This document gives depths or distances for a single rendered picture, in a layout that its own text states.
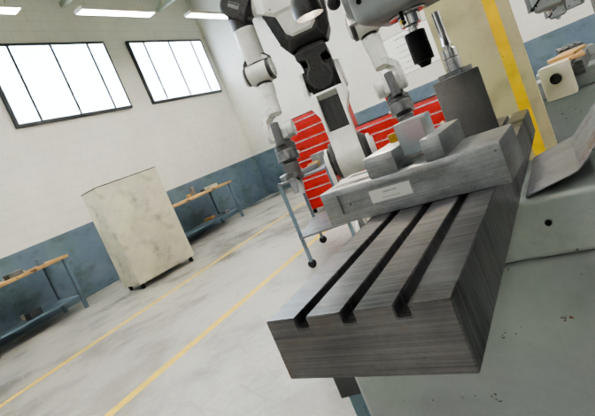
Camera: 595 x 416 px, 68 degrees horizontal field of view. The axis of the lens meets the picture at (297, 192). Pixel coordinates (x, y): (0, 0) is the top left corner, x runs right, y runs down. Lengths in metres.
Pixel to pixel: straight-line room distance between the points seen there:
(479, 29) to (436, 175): 2.06
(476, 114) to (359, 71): 9.60
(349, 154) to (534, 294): 0.87
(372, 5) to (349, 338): 0.72
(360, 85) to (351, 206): 10.01
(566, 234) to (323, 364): 0.57
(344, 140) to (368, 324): 1.24
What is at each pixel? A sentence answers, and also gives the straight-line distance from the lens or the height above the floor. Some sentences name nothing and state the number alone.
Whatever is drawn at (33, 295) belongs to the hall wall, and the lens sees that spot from 8.44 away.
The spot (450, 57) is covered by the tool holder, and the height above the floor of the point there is 1.19.
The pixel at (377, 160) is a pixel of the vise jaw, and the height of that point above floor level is 1.05.
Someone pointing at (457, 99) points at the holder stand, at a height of 1.08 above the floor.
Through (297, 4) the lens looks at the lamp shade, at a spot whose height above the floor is 1.43.
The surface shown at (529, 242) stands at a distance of 0.96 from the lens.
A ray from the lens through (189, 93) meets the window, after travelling 11.67.
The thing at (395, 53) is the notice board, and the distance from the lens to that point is 10.53.
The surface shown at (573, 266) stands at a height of 0.72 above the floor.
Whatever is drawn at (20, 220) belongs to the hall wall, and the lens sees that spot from 8.57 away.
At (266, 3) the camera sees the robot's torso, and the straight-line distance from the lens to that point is 1.81.
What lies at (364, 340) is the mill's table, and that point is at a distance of 0.50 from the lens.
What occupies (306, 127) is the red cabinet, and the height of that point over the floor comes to 1.25.
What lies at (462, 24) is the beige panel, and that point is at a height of 1.38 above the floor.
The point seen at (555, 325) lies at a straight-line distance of 1.06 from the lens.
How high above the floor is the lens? 1.14
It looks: 6 degrees down
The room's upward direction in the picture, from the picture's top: 23 degrees counter-clockwise
